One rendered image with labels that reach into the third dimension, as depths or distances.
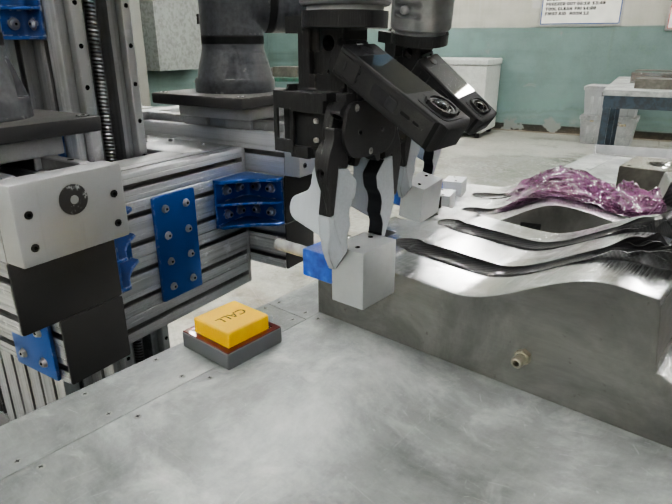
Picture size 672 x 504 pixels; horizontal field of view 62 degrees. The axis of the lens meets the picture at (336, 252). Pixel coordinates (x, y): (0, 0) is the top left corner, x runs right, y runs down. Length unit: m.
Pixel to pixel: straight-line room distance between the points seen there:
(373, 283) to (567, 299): 0.18
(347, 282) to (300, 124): 0.14
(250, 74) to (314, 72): 0.58
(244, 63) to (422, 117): 0.69
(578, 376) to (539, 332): 0.05
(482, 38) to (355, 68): 7.68
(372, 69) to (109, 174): 0.37
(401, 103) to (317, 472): 0.30
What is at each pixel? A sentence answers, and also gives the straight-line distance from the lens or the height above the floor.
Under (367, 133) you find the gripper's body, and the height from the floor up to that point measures 1.06.
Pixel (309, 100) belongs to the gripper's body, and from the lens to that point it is 0.47.
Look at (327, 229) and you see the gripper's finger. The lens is 0.47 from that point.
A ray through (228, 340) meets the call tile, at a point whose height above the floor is 0.83.
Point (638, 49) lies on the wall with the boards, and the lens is 7.86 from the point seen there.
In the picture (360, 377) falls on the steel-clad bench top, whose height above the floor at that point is 0.80.
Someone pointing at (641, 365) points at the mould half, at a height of 0.87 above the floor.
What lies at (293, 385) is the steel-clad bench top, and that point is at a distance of 0.58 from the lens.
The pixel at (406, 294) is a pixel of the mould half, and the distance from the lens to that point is 0.63.
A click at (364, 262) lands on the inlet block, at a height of 0.95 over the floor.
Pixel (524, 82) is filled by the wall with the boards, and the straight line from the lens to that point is 8.01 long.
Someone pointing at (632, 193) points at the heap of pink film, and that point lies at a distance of 1.03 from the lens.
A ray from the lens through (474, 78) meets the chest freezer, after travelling 7.27.
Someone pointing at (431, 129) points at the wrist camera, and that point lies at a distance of 0.42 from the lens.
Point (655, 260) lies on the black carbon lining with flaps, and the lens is 0.58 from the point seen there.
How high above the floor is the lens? 1.13
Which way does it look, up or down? 21 degrees down
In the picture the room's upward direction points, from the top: straight up
